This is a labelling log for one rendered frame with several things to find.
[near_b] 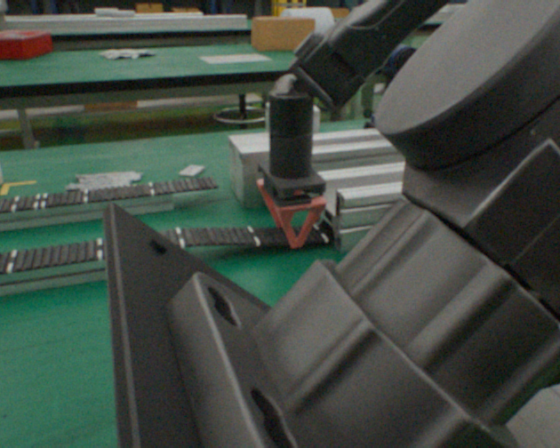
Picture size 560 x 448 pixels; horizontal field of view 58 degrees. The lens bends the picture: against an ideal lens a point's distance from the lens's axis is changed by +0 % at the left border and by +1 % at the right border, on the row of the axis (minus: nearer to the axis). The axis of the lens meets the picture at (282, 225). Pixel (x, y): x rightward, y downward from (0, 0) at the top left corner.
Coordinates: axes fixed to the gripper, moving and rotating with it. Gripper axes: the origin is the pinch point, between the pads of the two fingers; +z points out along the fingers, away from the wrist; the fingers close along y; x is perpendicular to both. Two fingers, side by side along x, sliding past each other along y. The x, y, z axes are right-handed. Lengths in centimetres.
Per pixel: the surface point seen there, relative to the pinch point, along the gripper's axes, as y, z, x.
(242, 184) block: 14.3, -2.2, 3.3
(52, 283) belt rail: -2.3, 1.0, 31.1
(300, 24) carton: 205, -8, -75
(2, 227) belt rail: 16.8, 1.3, 39.4
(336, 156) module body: 13.7, -5.6, -12.8
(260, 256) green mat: -2.5, 1.6, 5.0
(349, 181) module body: 2.0, -5.8, -9.8
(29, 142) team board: 283, 65, 76
